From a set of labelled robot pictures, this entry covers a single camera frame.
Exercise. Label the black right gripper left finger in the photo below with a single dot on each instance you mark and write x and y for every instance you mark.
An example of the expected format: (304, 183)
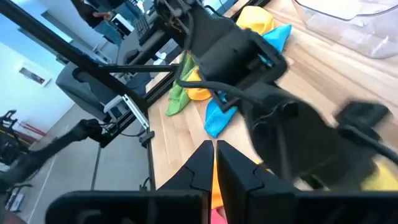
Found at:
(199, 174)

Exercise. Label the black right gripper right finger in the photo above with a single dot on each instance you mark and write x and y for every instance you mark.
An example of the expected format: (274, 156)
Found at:
(239, 177)

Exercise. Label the yellow microfiber towel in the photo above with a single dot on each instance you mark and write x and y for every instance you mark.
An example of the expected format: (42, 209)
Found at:
(255, 18)
(384, 180)

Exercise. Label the yellow-orange microfiber towel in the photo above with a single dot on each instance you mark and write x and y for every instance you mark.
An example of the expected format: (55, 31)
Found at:
(197, 91)

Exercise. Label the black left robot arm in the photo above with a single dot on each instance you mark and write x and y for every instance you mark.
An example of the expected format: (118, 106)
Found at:
(224, 53)

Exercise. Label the orange microfiber towel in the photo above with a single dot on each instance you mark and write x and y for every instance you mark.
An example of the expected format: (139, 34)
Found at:
(216, 189)

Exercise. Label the pink microfiber towel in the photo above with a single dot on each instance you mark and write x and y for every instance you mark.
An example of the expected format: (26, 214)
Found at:
(217, 217)

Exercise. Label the blue microfiber towel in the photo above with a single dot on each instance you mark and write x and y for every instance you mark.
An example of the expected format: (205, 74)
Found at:
(217, 121)

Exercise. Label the green microfiber towel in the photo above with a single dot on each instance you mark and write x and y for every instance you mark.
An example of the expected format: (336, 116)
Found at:
(177, 96)

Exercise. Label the clear plastic bin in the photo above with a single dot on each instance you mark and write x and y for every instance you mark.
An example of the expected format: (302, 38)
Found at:
(357, 28)

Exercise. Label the grey chair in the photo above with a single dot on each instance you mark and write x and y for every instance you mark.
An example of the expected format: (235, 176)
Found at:
(81, 90)

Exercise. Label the person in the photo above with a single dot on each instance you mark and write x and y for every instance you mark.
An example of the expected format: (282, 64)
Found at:
(87, 12)

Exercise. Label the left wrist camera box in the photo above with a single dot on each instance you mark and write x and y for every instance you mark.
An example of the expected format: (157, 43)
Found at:
(362, 119)

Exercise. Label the silver aluminium rail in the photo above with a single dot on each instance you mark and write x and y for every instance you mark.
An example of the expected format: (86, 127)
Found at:
(133, 110)

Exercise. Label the white wall sign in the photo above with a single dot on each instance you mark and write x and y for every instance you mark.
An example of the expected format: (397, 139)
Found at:
(32, 75)

